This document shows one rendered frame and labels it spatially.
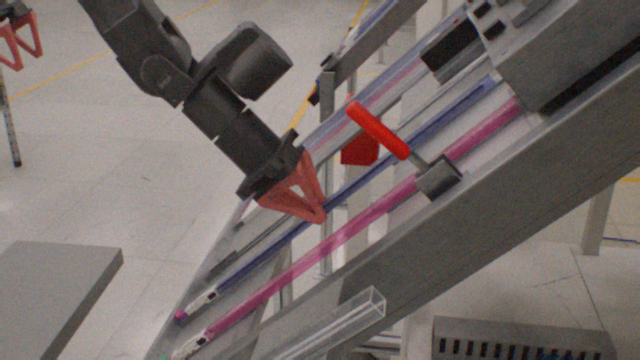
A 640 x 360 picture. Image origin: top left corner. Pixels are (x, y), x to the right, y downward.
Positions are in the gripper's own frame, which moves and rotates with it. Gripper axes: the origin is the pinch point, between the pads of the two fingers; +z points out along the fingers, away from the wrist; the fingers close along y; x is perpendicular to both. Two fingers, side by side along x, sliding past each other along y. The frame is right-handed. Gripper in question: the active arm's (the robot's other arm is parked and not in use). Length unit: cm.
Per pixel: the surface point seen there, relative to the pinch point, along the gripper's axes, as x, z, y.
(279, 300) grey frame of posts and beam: 47, 24, 49
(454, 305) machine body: 6.3, 34.2, 23.9
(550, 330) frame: -6.4, 40.3, 13.7
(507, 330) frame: -1.8, 35.8, 12.7
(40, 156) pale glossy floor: 199, -67, 206
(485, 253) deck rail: -17.8, 4.7, -20.9
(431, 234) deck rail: -15.7, 0.8, -20.9
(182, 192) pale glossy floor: 131, 0, 177
